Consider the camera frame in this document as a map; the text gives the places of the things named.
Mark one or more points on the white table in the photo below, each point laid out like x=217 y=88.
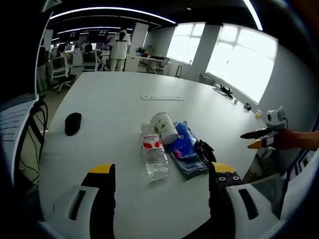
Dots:
x=112 y=119

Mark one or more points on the grey office chair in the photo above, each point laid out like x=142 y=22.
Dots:
x=159 y=66

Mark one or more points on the blue cloth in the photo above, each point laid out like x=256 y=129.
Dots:
x=193 y=166

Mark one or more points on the blue tissue packet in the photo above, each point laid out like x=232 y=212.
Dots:
x=184 y=139

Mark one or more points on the white table power strip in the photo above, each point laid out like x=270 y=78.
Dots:
x=162 y=97

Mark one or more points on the small white object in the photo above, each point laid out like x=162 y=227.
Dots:
x=234 y=100

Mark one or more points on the potted green plant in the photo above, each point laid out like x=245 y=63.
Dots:
x=141 y=51

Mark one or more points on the small black round object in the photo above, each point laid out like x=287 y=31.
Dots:
x=247 y=106

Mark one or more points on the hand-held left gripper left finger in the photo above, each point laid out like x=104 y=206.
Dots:
x=104 y=199

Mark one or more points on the small yellow object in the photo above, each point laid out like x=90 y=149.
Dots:
x=257 y=115

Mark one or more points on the white office chair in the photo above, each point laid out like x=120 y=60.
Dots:
x=61 y=69

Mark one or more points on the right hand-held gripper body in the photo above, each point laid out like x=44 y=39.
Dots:
x=275 y=119

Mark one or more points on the person's right hand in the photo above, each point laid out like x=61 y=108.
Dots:
x=286 y=139

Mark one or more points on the black devices on table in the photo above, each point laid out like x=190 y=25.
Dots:
x=224 y=90

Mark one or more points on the clear plastic water bottle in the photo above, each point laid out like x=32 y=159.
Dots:
x=154 y=156

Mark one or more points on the white leaf-print paper cup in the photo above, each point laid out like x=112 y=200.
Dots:
x=163 y=124

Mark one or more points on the dark office chair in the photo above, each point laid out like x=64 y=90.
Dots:
x=91 y=61

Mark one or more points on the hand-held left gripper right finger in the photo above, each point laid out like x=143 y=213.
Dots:
x=224 y=199

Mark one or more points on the black mouse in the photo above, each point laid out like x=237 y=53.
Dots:
x=72 y=124

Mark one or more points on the wall posters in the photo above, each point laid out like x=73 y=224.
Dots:
x=305 y=159

